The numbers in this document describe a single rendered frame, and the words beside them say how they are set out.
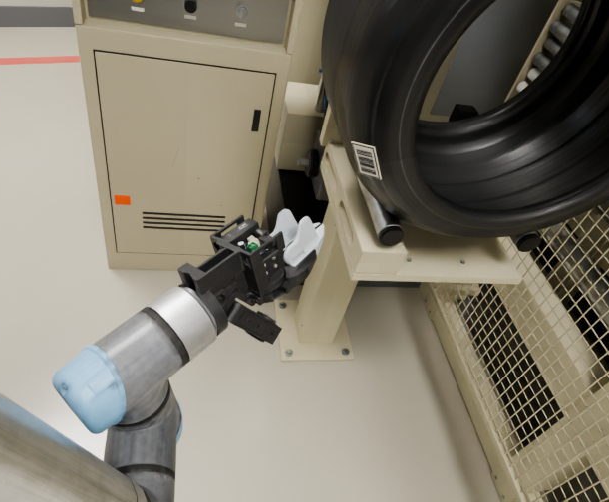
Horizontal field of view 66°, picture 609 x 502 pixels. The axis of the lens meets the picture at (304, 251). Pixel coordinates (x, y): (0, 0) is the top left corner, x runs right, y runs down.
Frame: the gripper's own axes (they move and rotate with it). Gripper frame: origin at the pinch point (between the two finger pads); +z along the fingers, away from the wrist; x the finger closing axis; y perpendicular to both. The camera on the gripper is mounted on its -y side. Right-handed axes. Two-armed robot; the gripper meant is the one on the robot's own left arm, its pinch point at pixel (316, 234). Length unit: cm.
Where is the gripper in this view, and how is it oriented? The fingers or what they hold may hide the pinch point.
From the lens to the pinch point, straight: 64.2
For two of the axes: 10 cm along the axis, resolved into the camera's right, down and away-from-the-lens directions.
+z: 6.6, -5.3, 5.3
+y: -1.5, -7.9, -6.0
